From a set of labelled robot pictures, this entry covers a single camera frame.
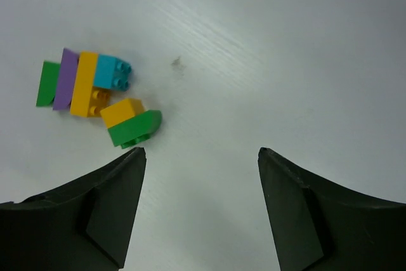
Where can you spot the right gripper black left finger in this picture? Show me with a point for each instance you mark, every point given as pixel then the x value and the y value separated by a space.
pixel 85 224

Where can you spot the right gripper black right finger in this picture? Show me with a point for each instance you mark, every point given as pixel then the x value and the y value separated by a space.
pixel 320 225

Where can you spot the green lego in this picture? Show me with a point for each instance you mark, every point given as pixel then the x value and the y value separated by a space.
pixel 135 130
pixel 47 85

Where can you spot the small yellow square lego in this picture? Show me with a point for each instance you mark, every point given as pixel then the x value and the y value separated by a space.
pixel 121 111

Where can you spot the yellow cyan lego top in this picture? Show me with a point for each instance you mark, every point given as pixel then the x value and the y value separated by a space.
pixel 87 100

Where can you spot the cyan lego in pile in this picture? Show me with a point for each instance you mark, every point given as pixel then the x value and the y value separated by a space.
pixel 112 73

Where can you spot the purple slanted lego in pile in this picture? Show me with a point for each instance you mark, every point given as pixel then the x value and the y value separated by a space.
pixel 66 79

